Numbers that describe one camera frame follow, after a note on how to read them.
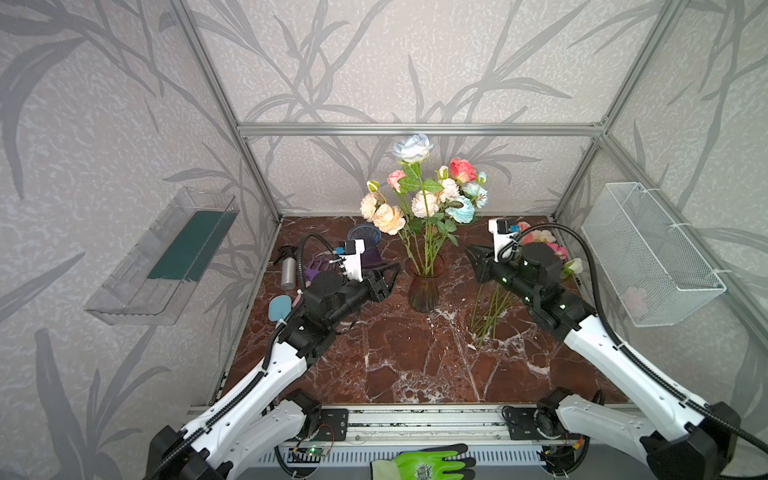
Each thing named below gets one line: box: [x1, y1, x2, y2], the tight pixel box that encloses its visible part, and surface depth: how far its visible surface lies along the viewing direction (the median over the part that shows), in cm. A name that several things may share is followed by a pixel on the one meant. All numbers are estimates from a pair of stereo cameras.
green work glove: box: [370, 443, 476, 480], surface depth 69 cm
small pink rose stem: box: [387, 169, 422, 275], surface depth 72 cm
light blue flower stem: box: [428, 171, 489, 271], surface depth 75 cm
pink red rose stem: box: [449, 158, 477, 188], surface depth 76 cm
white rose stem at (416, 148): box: [397, 134, 444, 276], surface depth 68 cm
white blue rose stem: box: [393, 134, 434, 275], surface depth 62 cm
